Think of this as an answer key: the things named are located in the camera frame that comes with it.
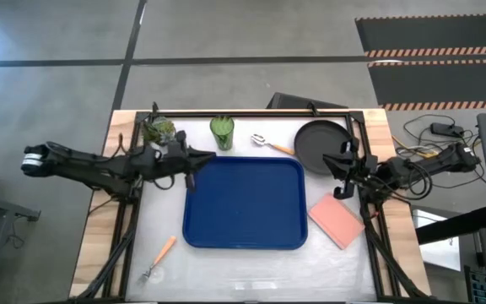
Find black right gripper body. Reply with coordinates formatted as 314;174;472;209
333;137;377;201

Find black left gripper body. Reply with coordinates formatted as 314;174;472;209
162;130;198;193

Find spoon with orange handle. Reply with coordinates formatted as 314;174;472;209
250;133;297;156

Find fork with orange handle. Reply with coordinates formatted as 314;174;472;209
138;235;178;285

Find black round plate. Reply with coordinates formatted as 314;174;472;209
293;119;356;176

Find green translucent cup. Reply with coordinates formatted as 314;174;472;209
208;116;235;152

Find blue plastic tray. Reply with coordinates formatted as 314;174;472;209
182;155;310;251

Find green succulent plant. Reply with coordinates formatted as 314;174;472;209
141;117;178;147

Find pink sponge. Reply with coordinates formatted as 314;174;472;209
307;193;366;251

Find black box behind table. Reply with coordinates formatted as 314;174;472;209
266;91;349;111

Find black power adapter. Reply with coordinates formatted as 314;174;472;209
429;122;466;138

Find white box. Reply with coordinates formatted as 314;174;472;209
411;209;462;272

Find white table mat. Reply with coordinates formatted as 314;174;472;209
124;116;378;303

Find black hazard-striped floor mat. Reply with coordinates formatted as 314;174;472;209
354;13;486;59
367;58;486;112

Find black desk beam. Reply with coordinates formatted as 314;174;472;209
414;204;486;246

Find black floor cables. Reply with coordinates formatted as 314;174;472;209
392;112;486;191

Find black metal table frame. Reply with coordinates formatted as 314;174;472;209
73;100;430;303

